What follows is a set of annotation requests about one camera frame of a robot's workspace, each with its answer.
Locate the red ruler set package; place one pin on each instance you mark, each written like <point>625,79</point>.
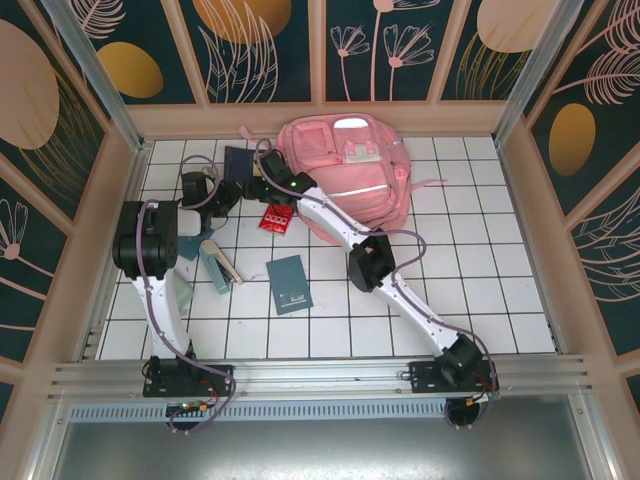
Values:
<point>275,222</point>

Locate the navy hardcover book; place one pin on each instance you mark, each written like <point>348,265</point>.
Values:
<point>237,162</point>

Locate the small teal card holder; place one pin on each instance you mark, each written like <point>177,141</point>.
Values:
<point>190,248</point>

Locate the pink school backpack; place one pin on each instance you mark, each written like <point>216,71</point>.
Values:
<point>360,170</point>

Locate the teal and beige stapler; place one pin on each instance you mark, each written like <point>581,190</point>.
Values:
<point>222,275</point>

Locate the teal notebook with barcode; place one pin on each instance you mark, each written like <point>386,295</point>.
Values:
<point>290,285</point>

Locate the pale green pencil case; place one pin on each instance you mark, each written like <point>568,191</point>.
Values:
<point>182,295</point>

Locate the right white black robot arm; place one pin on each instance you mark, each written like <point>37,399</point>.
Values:
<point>370,260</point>

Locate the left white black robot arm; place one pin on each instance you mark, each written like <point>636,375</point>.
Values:
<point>145,240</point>

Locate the small wiring connector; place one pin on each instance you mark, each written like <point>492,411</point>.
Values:
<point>482,398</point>
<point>190,407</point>

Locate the grey sheet metal panel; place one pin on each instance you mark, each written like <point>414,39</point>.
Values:
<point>320,450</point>

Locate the aluminium side rail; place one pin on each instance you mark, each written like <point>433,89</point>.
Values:
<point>129,200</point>

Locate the aluminium frame post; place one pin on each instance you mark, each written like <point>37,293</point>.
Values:
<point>95,75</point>
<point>542,75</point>

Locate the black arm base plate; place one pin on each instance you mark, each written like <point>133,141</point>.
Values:
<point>220,380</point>
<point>425,377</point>

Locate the aluminium mounting rail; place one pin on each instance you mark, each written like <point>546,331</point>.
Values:
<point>320,375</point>

